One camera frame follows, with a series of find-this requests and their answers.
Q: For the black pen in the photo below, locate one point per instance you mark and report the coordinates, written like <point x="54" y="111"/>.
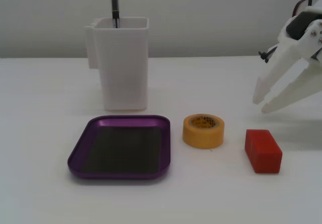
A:
<point x="115" y="5"/>

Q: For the white plastic container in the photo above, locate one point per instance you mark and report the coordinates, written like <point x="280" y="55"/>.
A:
<point x="123" y="68"/>

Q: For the red rectangular block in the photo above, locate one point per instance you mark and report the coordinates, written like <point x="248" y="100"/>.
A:
<point x="265" y="153"/>

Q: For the purple metal tray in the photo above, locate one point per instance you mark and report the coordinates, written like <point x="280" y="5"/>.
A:
<point x="120" y="151"/>

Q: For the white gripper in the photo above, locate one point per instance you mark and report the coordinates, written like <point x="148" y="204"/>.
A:
<point x="294" y="48"/>

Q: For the yellow tape roll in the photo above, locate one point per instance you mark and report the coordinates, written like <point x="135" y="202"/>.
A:
<point x="201" y="138"/>

